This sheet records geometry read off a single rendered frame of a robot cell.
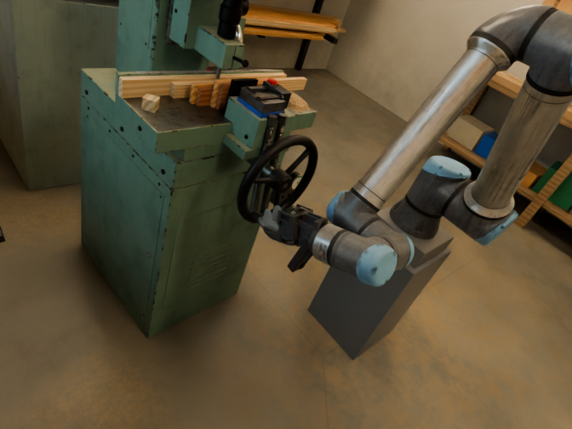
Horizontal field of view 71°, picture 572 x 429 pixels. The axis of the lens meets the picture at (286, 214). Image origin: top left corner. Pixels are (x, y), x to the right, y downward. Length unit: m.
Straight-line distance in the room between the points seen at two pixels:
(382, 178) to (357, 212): 0.10
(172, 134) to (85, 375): 0.91
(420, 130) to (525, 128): 0.27
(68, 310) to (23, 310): 0.15
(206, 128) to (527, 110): 0.78
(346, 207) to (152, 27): 0.77
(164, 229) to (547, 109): 1.04
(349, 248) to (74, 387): 1.07
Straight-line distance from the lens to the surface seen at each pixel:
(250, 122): 1.09
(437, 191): 1.46
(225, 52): 1.19
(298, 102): 1.38
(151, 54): 1.36
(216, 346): 1.69
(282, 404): 1.64
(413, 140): 1.00
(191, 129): 1.07
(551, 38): 1.05
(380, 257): 0.84
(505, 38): 1.06
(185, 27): 1.27
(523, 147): 1.19
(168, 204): 1.19
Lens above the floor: 1.40
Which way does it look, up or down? 36 degrees down
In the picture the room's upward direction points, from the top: 21 degrees clockwise
